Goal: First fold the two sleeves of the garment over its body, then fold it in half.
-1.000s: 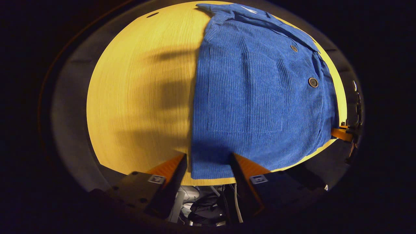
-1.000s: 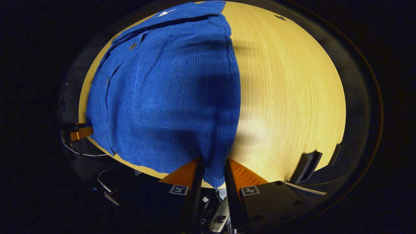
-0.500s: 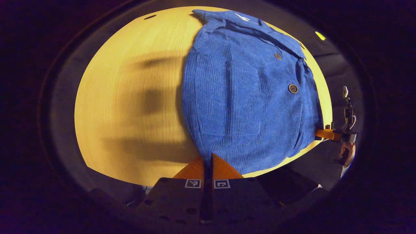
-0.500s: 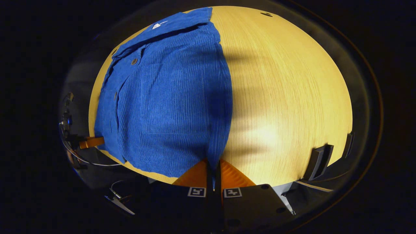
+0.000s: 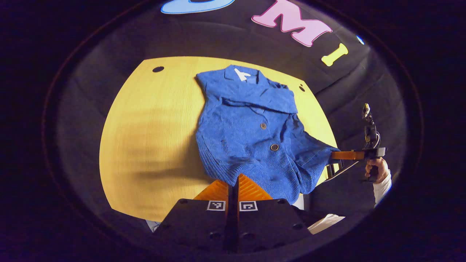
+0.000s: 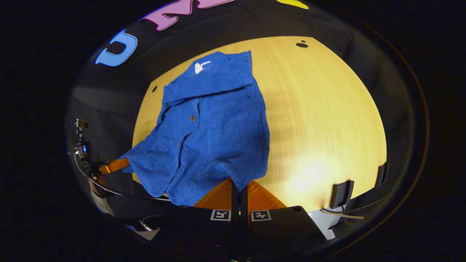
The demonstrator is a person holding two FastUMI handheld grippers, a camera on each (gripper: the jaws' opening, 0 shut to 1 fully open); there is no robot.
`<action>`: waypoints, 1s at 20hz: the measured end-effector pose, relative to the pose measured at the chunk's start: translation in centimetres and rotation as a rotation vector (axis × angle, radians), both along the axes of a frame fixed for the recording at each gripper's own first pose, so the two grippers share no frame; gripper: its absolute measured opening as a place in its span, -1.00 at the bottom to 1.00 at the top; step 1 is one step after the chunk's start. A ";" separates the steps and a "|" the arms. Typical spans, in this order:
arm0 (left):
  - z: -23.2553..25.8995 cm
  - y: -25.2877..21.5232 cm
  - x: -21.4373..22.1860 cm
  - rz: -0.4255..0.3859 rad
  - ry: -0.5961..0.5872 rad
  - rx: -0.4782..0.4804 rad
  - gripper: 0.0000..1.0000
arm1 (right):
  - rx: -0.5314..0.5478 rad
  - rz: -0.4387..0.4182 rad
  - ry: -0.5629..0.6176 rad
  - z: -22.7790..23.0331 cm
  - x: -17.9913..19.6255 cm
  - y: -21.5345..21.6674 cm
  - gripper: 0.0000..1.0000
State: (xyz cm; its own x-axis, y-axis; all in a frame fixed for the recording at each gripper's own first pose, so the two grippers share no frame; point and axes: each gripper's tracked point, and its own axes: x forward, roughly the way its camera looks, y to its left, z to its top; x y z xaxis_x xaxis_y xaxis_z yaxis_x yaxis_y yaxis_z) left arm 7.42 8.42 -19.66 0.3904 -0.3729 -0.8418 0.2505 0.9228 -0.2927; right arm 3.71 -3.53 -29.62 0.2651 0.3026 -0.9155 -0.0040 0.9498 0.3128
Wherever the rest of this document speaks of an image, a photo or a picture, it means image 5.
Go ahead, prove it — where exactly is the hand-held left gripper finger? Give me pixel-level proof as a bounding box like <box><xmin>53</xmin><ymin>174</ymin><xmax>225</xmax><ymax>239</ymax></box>
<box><xmin>153</xmin><ymin>179</ymin><xmax>234</xmax><ymax>253</ymax></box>
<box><xmin>234</xmin><ymin>174</ymin><xmax>313</xmax><ymax>253</ymax></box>

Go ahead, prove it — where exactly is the black backdrop cloth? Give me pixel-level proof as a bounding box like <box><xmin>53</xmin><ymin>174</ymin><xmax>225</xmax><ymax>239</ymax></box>
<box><xmin>55</xmin><ymin>0</ymin><xmax>412</xmax><ymax>233</ymax></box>

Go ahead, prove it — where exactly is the blue corduroy jacket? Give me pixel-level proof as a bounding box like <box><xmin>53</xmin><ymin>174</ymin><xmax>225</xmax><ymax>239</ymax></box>
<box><xmin>196</xmin><ymin>65</ymin><xmax>341</xmax><ymax>205</ymax></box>

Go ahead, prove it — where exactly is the person's white shirt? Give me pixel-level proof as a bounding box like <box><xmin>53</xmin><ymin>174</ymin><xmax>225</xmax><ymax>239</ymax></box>
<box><xmin>293</xmin><ymin>195</ymin><xmax>345</xmax><ymax>235</ymax></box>

